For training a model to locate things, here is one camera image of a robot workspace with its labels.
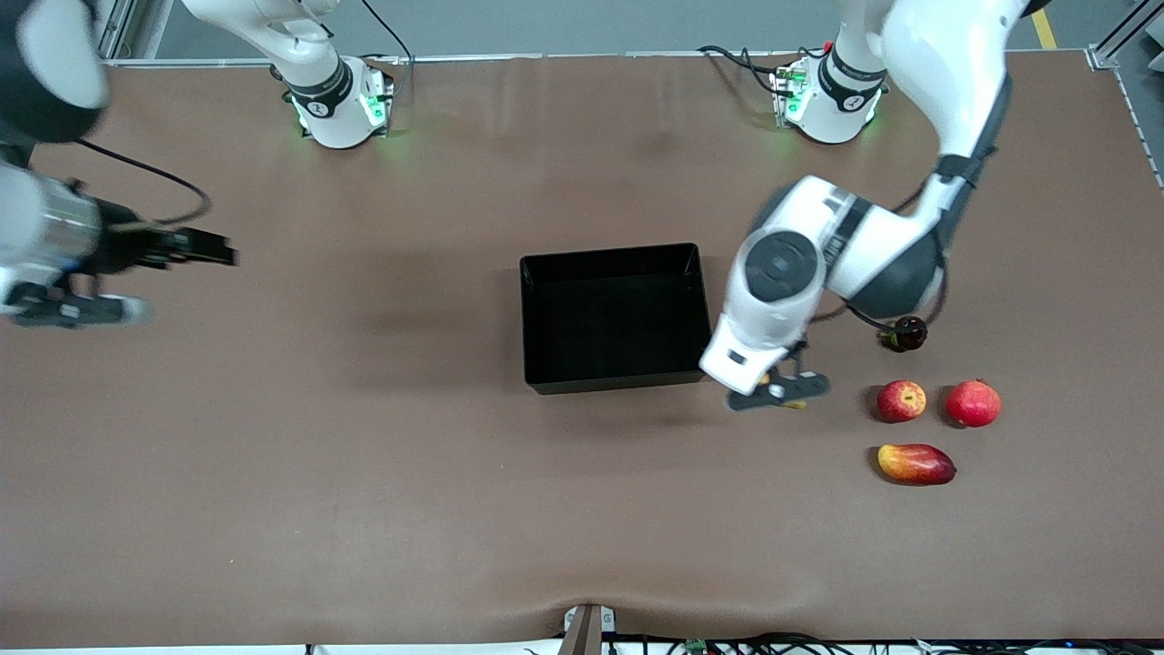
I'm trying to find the small red yellow apple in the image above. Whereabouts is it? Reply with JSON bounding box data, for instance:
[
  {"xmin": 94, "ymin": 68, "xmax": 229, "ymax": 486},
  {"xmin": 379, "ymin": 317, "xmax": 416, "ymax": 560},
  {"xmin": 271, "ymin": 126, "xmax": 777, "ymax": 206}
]
[{"xmin": 877, "ymin": 380, "xmax": 928, "ymax": 424}]

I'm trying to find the black plastic box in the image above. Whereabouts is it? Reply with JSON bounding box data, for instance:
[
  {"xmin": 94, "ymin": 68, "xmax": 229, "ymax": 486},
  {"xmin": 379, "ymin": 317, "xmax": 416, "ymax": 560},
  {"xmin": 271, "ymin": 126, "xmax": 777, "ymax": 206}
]
[{"xmin": 520, "ymin": 242, "xmax": 713, "ymax": 395}]

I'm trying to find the dark purple mangosteen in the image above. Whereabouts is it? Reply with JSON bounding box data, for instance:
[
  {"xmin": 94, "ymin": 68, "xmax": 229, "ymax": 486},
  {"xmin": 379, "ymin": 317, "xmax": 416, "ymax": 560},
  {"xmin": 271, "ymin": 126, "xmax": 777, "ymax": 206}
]
[{"xmin": 878, "ymin": 316, "xmax": 928, "ymax": 354}]

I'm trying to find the red yellow mango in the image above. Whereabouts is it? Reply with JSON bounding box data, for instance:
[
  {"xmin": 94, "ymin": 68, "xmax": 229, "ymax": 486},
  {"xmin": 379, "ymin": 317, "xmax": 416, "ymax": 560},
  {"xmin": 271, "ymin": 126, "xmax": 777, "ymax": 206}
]
[{"xmin": 877, "ymin": 443, "xmax": 958, "ymax": 487}]

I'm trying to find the red round apple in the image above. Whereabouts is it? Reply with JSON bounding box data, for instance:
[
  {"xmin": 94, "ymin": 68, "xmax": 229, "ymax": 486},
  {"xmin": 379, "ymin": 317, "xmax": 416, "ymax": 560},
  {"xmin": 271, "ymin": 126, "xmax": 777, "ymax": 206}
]
[{"xmin": 945, "ymin": 378, "xmax": 1003, "ymax": 428}]

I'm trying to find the brown table mat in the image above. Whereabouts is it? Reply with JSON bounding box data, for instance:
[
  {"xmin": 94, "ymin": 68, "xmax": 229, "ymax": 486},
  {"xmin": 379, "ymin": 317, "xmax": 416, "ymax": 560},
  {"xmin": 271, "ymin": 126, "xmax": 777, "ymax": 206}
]
[{"xmin": 0, "ymin": 50, "xmax": 1164, "ymax": 649}]

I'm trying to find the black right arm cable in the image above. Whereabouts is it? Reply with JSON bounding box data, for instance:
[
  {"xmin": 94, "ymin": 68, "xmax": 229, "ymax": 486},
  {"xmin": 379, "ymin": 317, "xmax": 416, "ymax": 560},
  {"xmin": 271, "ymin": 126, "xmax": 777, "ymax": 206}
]
[{"xmin": 77, "ymin": 136, "xmax": 213, "ymax": 228}]

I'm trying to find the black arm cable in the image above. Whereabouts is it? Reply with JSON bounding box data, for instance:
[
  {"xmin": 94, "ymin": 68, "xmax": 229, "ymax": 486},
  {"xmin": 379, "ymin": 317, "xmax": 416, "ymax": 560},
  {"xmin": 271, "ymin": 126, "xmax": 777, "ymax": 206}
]
[
  {"xmin": 808, "ymin": 155, "xmax": 1012, "ymax": 336},
  {"xmin": 77, "ymin": 136, "xmax": 213, "ymax": 228}
]

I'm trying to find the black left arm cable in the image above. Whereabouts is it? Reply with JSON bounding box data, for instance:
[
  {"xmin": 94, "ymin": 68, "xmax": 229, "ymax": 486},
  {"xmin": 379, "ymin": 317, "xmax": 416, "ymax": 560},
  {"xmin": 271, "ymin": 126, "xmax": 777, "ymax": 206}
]
[{"xmin": 808, "ymin": 155, "xmax": 1012, "ymax": 336}]

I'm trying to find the aluminium frame profile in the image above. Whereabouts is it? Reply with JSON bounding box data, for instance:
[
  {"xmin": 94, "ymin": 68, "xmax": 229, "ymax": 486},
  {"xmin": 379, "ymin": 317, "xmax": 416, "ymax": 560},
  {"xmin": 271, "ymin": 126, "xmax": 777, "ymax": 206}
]
[
  {"xmin": 1087, "ymin": 0, "xmax": 1164, "ymax": 69},
  {"xmin": 95, "ymin": 0, "xmax": 137, "ymax": 63}
]

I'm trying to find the black cable bundle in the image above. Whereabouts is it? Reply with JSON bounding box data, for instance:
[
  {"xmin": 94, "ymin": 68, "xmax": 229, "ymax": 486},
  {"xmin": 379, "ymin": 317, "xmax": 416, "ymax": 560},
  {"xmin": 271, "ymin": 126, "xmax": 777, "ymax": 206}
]
[
  {"xmin": 909, "ymin": 637, "xmax": 1164, "ymax": 655},
  {"xmin": 705, "ymin": 630, "xmax": 860, "ymax": 655}
]

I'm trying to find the black base power cable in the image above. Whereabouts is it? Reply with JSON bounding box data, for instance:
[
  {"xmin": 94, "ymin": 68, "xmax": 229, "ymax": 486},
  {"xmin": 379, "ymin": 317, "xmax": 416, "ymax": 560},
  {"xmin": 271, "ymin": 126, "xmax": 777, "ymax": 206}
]
[
  {"xmin": 698, "ymin": 44, "xmax": 792, "ymax": 74},
  {"xmin": 741, "ymin": 55, "xmax": 797, "ymax": 99}
]

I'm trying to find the thin black hanging cable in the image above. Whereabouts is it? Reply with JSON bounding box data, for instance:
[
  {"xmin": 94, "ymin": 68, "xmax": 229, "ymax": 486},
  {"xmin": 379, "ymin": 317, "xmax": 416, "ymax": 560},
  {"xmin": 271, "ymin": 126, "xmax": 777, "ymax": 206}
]
[{"xmin": 362, "ymin": 0, "xmax": 416, "ymax": 69}]

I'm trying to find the grey metal mount bracket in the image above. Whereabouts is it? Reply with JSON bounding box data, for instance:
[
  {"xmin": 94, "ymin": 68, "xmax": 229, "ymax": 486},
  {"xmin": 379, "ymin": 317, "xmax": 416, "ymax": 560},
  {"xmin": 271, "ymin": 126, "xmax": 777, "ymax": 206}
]
[{"xmin": 559, "ymin": 603, "xmax": 617, "ymax": 655}]

